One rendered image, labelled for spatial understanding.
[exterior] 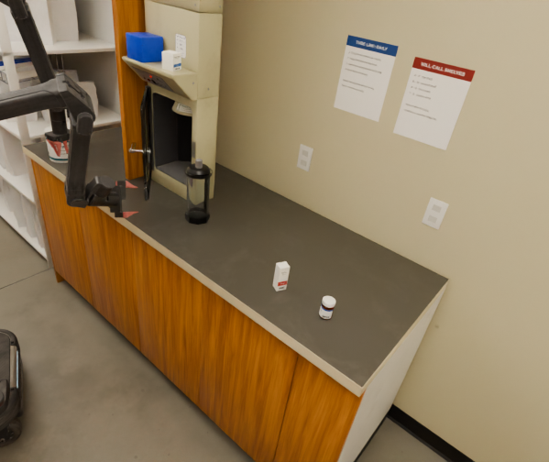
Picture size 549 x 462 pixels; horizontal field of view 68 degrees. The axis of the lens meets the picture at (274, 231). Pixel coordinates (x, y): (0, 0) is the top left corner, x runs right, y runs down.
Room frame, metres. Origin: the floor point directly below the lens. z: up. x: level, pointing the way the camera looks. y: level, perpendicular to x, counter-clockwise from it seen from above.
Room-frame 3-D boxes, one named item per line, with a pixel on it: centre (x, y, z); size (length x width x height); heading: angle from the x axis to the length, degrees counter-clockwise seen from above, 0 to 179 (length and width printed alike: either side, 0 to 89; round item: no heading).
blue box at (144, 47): (1.67, 0.60, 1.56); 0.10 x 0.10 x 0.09; 55
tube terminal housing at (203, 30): (1.77, 0.43, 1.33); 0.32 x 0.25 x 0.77; 55
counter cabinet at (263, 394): (1.62, 0.32, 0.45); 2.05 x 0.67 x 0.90; 55
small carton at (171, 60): (1.58, 0.47, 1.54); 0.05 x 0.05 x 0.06; 71
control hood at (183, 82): (1.63, 0.53, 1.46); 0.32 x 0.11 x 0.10; 55
